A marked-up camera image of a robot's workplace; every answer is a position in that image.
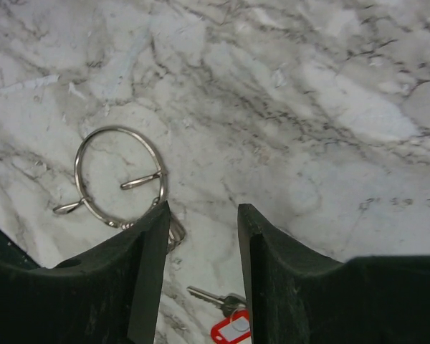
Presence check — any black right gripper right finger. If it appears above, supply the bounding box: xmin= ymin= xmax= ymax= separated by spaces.
xmin=237 ymin=204 xmax=430 ymax=343

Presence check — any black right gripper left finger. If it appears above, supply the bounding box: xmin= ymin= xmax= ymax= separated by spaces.
xmin=0 ymin=203 xmax=171 ymax=343

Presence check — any silver keyring with clips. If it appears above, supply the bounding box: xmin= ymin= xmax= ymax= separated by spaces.
xmin=48 ymin=125 xmax=170 ymax=247

